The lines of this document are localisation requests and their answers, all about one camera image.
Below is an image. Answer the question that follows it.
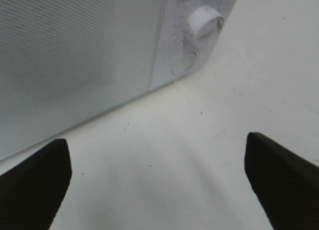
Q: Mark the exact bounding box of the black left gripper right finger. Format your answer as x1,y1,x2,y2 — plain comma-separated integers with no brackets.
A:
244,132,319,230

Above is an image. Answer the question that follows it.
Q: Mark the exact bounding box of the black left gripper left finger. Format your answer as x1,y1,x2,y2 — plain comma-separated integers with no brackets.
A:
0,139,72,230

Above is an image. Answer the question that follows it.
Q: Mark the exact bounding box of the white microwave knob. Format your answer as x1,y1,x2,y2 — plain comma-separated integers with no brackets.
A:
184,4,224,46

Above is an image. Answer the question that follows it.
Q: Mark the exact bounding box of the round white door button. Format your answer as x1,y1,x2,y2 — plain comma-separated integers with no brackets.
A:
171,51,197,76

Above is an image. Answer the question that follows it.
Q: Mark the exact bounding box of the white microwave oven body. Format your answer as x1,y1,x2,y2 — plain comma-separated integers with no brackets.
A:
150,0,236,90

